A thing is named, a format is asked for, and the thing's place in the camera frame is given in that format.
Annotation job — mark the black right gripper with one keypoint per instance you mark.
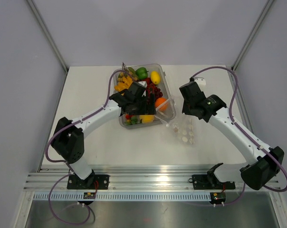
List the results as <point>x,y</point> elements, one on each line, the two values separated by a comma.
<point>185,109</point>

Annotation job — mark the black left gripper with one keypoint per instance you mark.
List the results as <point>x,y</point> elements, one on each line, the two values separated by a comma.
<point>148,109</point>

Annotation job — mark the orange fruit toy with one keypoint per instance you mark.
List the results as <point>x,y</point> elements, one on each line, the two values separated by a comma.
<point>161,104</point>

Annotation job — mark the clear dotted zip top bag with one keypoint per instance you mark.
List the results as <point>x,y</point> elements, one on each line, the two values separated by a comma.
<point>180,126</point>

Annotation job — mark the cherry tomato sprig toy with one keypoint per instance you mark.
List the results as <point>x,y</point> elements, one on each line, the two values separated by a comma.
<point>131,120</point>

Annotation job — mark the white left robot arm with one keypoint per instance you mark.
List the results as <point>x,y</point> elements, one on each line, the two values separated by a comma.
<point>68,139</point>

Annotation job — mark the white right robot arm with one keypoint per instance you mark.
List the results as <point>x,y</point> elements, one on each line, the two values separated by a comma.
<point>262,162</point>

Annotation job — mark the dark red grape bunch toy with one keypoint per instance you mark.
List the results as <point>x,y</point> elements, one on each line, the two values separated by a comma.
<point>158,93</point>

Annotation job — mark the red lobster toy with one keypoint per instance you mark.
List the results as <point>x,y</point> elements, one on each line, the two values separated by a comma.
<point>148,82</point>

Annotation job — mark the yellow lemon toy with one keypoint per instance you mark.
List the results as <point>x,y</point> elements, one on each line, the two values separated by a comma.
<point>155,77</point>

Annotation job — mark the green bell pepper toy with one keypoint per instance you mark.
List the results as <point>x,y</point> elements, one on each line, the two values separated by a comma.
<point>142,73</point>

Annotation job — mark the yellow banana bunch toy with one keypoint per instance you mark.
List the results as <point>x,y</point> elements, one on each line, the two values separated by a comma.
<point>123,83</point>

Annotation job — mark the green grape bunch toy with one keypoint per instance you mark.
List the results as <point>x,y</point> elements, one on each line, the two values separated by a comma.
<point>127,71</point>

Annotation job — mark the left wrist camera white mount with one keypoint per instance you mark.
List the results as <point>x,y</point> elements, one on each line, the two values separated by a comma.
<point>143,83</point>

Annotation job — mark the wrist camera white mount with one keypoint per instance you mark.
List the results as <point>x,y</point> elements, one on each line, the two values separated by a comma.
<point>200,81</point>
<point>143,83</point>

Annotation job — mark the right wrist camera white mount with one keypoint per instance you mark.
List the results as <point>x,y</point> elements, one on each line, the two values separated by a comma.
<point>200,81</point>

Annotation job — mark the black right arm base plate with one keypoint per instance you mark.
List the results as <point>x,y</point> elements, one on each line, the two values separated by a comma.
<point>208,181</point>

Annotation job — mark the left aluminium frame post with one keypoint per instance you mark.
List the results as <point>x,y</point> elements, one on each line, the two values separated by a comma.
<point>46,33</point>

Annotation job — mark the aluminium frame post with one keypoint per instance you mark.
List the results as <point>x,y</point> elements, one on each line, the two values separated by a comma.
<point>46,33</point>
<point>253,33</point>

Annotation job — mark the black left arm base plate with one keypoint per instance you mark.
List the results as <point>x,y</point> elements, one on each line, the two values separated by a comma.
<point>103,181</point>

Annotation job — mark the right aluminium frame post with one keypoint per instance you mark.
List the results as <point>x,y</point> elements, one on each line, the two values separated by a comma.
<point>253,33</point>

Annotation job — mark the aluminium mounting rail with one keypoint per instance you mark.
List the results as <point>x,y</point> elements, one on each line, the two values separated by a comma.
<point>149,178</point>

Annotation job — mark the white slotted cable duct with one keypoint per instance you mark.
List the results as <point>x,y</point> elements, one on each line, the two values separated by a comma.
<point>124,196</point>

